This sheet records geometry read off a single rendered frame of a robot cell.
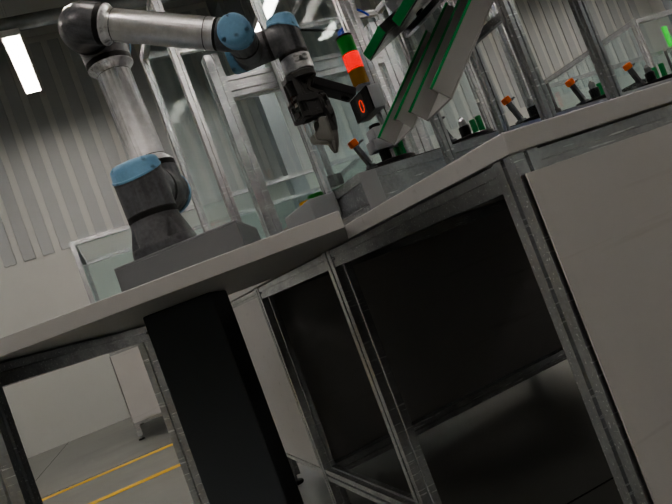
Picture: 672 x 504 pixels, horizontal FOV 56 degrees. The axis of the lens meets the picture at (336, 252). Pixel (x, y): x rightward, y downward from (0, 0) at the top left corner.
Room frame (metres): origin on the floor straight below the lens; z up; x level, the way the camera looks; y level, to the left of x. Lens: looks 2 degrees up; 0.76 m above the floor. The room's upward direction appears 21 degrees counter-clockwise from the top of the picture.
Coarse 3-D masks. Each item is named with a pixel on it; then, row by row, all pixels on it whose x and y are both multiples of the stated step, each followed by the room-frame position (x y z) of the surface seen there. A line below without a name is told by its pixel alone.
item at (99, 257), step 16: (192, 224) 6.43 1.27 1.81; (96, 240) 6.14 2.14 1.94; (112, 240) 6.18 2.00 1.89; (128, 240) 6.23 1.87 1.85; (80, 256) 6.08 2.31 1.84; (96, 256) 6.12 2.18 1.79; (112, 256) 6.17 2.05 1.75; (128, 256) 6.21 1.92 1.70; (96, 272) 6.11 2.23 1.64; (112, 272) 6.15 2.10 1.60; (96, 288) 6.09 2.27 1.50; (112, 288) 6.13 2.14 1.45
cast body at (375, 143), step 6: (372, 126) 1.60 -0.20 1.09; (378, 126) 1.59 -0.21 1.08; (372, 132) 1.59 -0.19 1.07; (378, 132) 1.59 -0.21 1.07; (372, 138) 1.60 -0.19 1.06; (378, 138) 1.59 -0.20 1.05; (372, 144) 1.59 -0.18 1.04; (378, 144) 1.59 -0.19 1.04; (384, 144) 1.59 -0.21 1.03; (390, 144) 1.60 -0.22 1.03; (372, 150) 1.60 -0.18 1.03; (378, 150) 1.59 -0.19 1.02
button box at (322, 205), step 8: (312, 200) 1.50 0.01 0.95; (320, 200) 1.51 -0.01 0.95; (328, 200) 1.52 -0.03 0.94; (336, 200) 1.52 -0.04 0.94; (304, 208) 1.54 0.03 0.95; (312, 208) 1.50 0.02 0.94; (320, 208) 1.51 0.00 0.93; (328, 208) 1.51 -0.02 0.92; (336, 208) 1.52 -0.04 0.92; (288, 216) 1.66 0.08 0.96; (296, 216) 1.61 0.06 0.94; (304, 216) 1.56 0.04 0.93; (312, 216) 1.51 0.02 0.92; (320, 216) 1.50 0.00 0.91; (288, 224) 1.68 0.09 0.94; (296, 224) 1.62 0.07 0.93
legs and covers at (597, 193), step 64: (640, 128) 0.94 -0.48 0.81; (448, 192) 0.99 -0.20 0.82; (512, 192) 0.86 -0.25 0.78; (576, 192) 0.86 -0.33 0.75; (640, 192) 0.90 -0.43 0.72; (320, 256) 1.56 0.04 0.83; (384, 256) 2.40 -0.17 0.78; (448, 256) 2.50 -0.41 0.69; (512, 256) 2.61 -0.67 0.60; (576, 256) 0.84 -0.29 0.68; (640, 256) 0.88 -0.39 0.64; (320, 320) 2.28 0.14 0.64; (384, 320) 2.37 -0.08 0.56; (448, 320) 2.46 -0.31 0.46; (512, 320) 2.57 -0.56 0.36; (576, 320) 0.83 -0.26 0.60; (640, 320) 0.86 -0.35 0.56; (320, 384) 2.25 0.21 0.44; (384, 384) 1.50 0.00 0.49; (448, 384) 2.43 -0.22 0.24; (512, 384) 2.47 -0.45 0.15; (640, 384) 0.85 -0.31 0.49; (320, 448) 2.16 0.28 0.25; (384, 448) 2.25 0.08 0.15; (640, 448) 0.83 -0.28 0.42
